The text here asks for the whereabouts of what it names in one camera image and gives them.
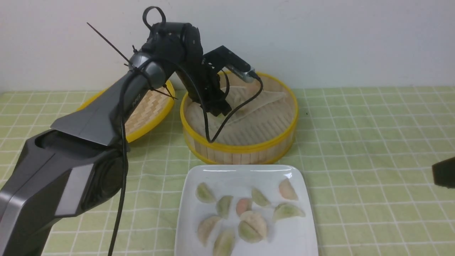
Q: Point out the green dumpling plate top left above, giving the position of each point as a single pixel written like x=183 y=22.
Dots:
x=204 y=194

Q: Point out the white dumpling plate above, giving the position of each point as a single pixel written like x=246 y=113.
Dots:
x=256 y=222
x=205 y=228

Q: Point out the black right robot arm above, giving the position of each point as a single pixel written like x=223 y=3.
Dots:
x=444 y=173

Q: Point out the bamboo steamer basket yellow rim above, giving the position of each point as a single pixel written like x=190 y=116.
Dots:
x=264 y=153

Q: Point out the green dumpling plate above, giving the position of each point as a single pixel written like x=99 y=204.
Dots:
x=224 y=243
x=204 y=194
x=287 y=210
x=259 y=198
x=223 y=206

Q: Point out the white steamer liner cloth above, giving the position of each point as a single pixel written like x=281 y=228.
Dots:
x=261 y=120

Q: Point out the green checkered tablecloth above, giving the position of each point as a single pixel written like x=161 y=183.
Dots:
x=365 y=155

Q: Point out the green dumpling plate bottom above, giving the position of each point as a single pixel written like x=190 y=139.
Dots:
x=224 y=243

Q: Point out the green dumpling plate top centre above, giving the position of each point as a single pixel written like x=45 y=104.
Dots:
x=259 y=198

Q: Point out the green dumpling plate middle left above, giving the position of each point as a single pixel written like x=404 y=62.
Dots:
x=223 y=206

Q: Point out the green dumpling under white one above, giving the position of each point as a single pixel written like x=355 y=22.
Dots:
x=248 y=234

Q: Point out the pink dumpling plate top right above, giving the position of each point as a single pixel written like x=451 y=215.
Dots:
x=287 y=191

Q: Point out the pink dumpling plate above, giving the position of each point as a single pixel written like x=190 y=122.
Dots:
x=243 y=205
x=287 y=191

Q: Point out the white dumpling plate lower left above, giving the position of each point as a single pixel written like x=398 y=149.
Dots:
x=205 y=228

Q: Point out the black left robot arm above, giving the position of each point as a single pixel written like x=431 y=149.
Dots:
x=81 y=161

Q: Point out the green dumpling plate right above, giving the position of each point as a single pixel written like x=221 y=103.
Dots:
x=287 y=210

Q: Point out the white square plate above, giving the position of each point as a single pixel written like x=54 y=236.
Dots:
x=295 y=236

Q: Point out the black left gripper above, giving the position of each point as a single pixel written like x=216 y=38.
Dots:
x=203 y=86

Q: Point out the white dumpling plate centre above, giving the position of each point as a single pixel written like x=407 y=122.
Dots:
x=256 y=222

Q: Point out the pink dumpling plate centre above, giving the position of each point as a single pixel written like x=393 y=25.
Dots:
x=243 y=205

